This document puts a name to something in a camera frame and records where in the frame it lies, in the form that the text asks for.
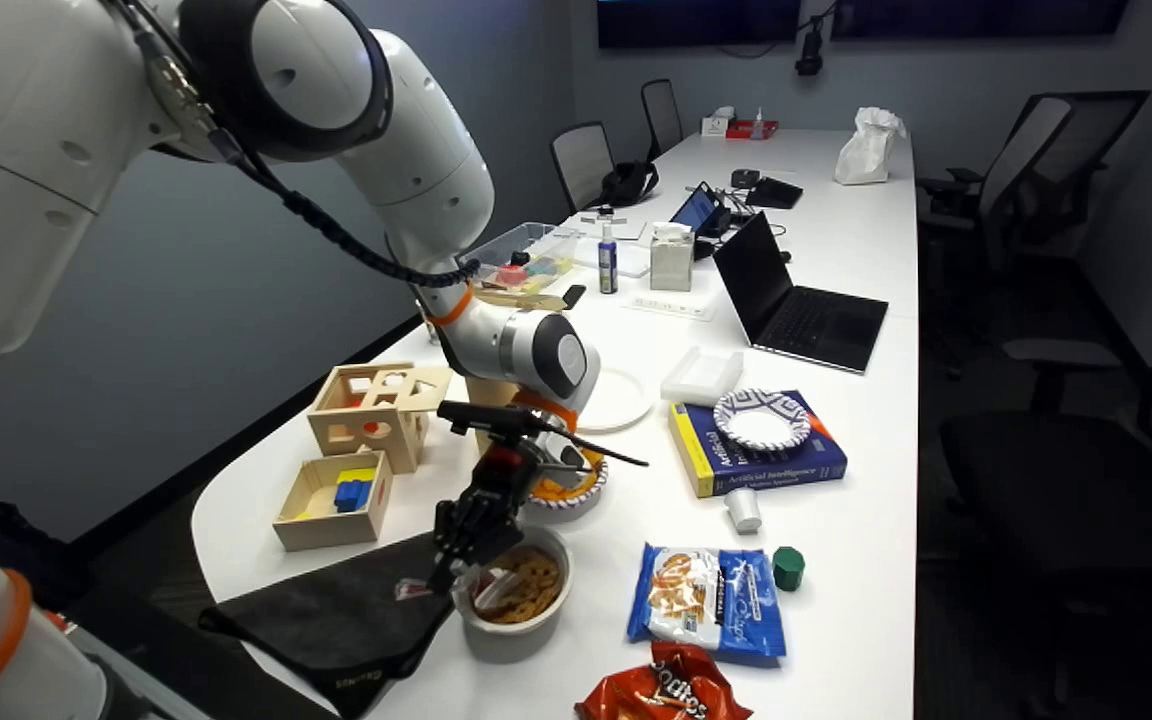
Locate white plastic bag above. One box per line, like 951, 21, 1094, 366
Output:
830, 104, 911, 190

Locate black bag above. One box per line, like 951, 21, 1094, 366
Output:
597, 157, 662, 208

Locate brown cardboard box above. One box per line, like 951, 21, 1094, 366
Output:
478, 283, 568, 322

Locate small white cup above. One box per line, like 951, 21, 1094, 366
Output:
724, 486, 766, 540

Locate metal spoon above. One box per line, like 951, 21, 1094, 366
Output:
466, 565, 526, 621

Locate black webcam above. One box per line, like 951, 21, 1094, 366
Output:
790, 0, 830, 82

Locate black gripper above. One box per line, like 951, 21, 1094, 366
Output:
426, 449, 540, 597

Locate grey office chair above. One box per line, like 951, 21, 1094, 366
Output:
635, 75, 689, 162
547, 119, 618, 218

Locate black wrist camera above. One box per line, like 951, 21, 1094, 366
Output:
431, 396, 651, 471

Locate patterned small bowl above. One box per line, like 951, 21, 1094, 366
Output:
519, 443, 613, 525

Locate white paper plate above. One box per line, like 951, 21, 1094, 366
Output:
576, 366, 658, 436

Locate wall monitor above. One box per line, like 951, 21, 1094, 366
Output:
829, 0, 1132, 39
597, 0, 804, 57

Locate white plastic container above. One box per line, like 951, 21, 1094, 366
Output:
656, 340, 748, 407

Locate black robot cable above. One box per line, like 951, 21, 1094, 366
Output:
107, 0, 482, 292

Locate black laptop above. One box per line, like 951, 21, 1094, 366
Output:
710, 213, 890, 377

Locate small spray bottle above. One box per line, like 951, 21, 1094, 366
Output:
597, 226, 623, 302

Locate black cloth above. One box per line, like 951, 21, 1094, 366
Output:
194, 531, 462, 720

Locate pretzels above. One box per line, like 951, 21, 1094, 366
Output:
490, 550, 568, 624

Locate blue box with yellow edge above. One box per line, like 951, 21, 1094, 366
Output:
662, 388, 852, 506

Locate white tissue box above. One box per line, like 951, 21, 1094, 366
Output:
648, 222, 694, 296

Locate white bowl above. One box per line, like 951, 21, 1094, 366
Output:
453, 525, 576, 667

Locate blue block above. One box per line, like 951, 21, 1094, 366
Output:
333, 475, 376, 516

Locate tablet with blue screen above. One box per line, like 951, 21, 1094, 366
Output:
666, 180, 733, 241

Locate black pouch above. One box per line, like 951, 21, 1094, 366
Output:
744, 176, 808, 213

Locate orange crackers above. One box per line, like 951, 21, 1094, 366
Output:
532, 458, 608, 514

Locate black office chair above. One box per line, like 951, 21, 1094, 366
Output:
915, 88, 1152, 271
940, 283, 1152, 577

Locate clear plastic bin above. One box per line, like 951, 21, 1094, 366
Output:
470, 218, 581, 296

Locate green cap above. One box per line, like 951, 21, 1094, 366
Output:
766, 546, 808, 597

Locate blue snack bag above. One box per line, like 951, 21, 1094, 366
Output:
623, 540, 790, 673

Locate wooden shape sorter box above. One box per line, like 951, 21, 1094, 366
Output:
303, 356, 453, 475

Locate wooden tray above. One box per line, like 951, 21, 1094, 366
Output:
268, 449, 395, 556

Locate red chip bag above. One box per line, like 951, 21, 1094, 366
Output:
571, 642, 755, 720

